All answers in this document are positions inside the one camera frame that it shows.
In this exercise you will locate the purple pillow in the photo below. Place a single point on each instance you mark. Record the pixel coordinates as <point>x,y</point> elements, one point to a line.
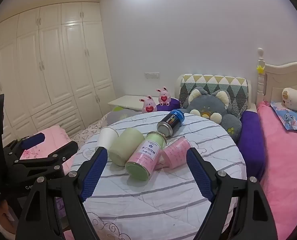
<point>174,103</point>

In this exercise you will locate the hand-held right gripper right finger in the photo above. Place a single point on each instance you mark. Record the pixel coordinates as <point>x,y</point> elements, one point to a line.
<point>201,175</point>

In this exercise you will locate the cream bed headboard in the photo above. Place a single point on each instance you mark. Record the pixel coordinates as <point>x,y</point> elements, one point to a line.
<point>281,77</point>

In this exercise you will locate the cream wardrobe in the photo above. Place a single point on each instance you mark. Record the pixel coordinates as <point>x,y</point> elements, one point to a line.
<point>51,62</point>

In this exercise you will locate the grey cat plush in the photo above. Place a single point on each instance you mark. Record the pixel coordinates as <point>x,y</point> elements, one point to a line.
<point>208,102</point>

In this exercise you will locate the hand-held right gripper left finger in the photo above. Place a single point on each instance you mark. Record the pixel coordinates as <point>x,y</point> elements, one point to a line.
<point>96,172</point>

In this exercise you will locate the white paper cup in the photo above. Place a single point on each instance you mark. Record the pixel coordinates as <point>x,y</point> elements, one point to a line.
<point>106,136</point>

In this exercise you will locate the pale green cup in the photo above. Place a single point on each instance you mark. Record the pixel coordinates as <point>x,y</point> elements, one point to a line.
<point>124,145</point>

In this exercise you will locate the grey pillow with green patch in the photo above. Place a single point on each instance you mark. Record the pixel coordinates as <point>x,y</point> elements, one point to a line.
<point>121,116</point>

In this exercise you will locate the pink translucent cup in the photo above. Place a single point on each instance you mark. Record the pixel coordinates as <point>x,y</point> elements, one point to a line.
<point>176,152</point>

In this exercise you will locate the pink floral blanket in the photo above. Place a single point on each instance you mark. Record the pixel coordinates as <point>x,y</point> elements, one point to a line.
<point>56,136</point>

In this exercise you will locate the white bedside table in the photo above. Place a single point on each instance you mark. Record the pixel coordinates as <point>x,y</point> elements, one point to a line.
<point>128,101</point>

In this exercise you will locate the blue printed pillow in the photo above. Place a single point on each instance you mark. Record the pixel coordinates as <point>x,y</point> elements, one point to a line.
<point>291,121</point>

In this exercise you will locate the triangle patterned quilted cushion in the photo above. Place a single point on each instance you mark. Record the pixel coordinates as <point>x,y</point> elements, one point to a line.
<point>213,81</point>

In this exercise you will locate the yellow star decoration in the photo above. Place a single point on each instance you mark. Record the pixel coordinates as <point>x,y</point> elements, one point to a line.
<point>260,69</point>

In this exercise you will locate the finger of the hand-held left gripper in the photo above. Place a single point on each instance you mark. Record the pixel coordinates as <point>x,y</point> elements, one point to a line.
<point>61,152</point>
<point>33,139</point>

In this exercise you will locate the green jar with pink label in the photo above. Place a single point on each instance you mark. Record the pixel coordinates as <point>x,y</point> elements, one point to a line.
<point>143,160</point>

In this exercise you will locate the black spray can blue cap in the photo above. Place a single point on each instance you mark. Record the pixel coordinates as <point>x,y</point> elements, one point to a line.
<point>169,121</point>

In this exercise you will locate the pink rabbit toy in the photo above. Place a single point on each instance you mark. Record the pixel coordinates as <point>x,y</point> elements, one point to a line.
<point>164,97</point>
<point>147,105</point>

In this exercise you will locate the heart print sheet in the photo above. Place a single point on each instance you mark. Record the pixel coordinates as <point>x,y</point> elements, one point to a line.
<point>91,131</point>

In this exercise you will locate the wall socket panel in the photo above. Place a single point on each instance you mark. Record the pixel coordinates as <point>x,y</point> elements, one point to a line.
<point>152,75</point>

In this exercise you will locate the purple sheet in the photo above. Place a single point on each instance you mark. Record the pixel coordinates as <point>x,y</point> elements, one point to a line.
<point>251,140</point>

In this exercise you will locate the pink bed blanket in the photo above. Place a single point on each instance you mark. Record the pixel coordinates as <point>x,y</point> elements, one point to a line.
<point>286,170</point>

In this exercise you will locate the person's left forearm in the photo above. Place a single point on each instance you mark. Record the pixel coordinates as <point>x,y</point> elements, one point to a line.
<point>4,215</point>

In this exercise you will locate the white plush dog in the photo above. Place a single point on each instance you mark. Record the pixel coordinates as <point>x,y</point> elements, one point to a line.
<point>294,100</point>

